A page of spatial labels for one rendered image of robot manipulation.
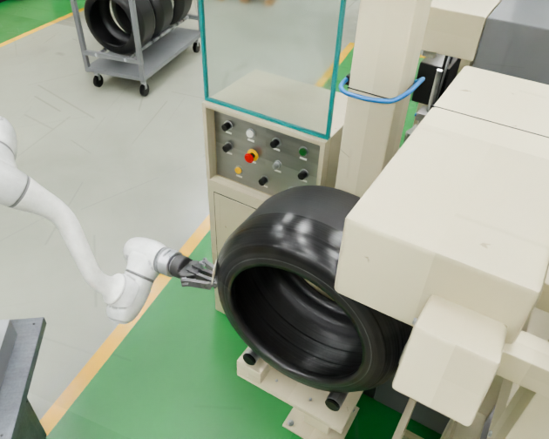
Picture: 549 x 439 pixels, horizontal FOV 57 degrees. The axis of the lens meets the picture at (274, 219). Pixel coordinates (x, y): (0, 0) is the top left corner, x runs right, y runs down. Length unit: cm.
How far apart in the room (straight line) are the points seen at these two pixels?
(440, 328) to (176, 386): 209
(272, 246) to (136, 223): 236
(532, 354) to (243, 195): 163
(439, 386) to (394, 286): 15
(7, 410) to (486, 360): 161
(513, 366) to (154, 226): 291
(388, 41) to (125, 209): 267
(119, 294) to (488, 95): 119
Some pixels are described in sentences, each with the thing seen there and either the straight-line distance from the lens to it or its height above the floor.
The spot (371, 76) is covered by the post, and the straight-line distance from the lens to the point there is 128.
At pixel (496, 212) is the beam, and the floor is 178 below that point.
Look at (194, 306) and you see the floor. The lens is 290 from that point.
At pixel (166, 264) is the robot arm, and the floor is 105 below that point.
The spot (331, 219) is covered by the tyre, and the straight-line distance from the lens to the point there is 119.
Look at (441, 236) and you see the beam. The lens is 67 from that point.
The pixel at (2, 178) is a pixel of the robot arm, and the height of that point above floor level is 143.
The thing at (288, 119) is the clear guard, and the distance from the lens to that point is 189.
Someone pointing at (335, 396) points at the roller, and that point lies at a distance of 150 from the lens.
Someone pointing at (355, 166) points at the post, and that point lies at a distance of 140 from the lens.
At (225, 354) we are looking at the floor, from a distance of 269.
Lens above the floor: 220
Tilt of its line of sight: 40 degrees down
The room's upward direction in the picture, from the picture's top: 2 degrees clockwise
